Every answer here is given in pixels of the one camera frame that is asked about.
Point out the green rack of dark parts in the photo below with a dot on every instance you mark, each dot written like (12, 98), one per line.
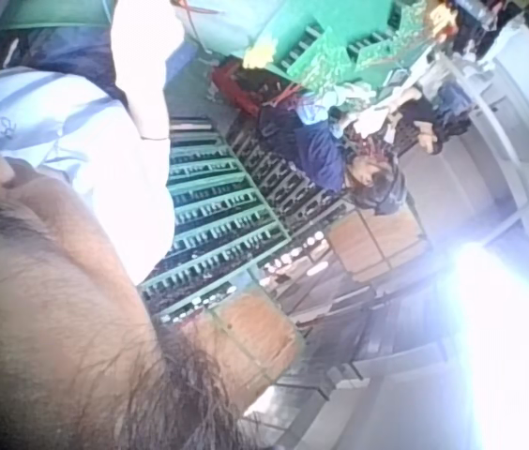
(217, 211)

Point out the person's legs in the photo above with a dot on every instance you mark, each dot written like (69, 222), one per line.
(63, 56)

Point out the green patterned boards heap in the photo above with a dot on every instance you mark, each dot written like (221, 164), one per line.
(358, 42)

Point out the red plastic crate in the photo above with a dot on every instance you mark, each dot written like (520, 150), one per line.
(241, 89)

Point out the stack of black plastic crates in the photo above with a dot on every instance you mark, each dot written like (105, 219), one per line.
(278, 173)

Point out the light blue fabric bundle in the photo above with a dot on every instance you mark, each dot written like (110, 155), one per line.
(222, 23)

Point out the grey metal rack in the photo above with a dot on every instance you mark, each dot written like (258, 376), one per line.
(353, 328)

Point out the brown cardboard box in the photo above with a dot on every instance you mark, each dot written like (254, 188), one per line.
(372, 244)
(250, 337)

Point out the white cabinet frame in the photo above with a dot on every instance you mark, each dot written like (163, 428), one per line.
(513, 108)

